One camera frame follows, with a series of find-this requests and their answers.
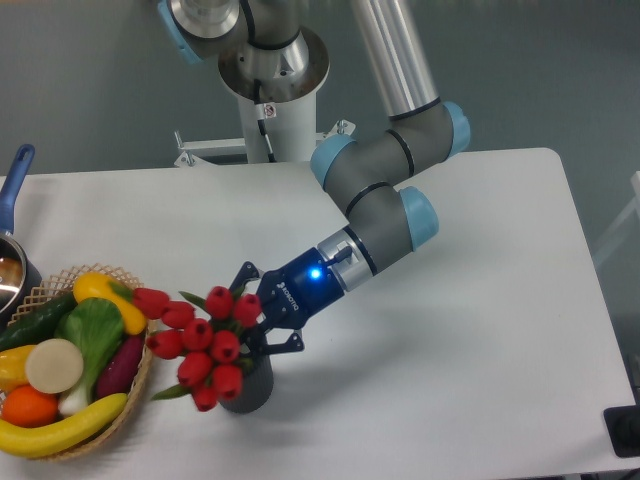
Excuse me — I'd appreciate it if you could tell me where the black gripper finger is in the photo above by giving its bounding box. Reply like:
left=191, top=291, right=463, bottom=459
left=229, top=261, right=264, bottom=295
left=242, top=327, right=305, bottom=358

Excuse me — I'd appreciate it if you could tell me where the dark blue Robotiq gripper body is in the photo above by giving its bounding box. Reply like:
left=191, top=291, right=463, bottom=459
left=257, top=248, right=344, bottom=330

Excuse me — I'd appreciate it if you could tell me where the dark grey ribbed vase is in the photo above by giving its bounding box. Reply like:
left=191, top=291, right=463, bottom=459
left=219, top=356, right=274, bottom=414

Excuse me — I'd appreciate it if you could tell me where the red tulip bouquet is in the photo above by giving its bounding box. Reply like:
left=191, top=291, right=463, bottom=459
left=132, top=286, right=262, bottom=412

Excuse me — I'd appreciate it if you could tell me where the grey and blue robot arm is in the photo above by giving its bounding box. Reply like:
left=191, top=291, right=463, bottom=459
left=158, top=1, right=470, bottom=357

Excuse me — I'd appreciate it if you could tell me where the purple sweet potato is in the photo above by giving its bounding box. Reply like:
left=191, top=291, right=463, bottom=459
left=94, top=336, right=144, bottom=399

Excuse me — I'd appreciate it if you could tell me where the yellow squash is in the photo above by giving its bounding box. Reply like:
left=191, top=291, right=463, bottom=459
left=72, top=271, right=147, bottom=335

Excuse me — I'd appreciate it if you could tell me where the green bok choy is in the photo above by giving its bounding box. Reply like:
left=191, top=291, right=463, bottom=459
left=55, top=298, right=124, bottom=417

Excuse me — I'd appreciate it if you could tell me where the woven wicker basket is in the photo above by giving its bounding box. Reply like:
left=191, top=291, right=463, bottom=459
left=9, top=264, right=152, bottom=461

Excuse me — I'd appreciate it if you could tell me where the beige round slice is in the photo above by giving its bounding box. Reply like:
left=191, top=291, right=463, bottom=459
left=25, top=338, right=84, bottom=394

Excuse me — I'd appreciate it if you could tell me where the dark green cucumber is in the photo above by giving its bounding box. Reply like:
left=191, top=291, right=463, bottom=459
left=1, top=292, right=77, bottom=351

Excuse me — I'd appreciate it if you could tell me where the long yellow banana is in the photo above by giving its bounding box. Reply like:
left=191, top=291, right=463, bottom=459
left=1, top=393, right=128, bottom=459

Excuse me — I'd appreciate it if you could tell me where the orange fruit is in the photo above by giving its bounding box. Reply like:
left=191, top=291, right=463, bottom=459
left=1, top=385, right=58, bottom=428

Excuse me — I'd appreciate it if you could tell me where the yellow pepper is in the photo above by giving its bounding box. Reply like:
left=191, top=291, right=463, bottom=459
left=0, top=345, right=35, bottom=392

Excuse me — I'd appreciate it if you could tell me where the black device at table edge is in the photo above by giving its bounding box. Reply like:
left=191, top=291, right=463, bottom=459
left=603, top=405, right=639, bottom=458

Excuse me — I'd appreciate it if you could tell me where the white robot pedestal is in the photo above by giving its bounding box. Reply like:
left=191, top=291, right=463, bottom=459
left=174, top=27, right=356, bottom=167

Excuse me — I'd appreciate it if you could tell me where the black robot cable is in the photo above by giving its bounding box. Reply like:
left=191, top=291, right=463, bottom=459
left=252, top=79, right=277, bottom=163

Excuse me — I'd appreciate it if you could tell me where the blue handled saucepan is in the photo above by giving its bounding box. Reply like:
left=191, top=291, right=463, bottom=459
left=1, top=144, right=41, bottom=330

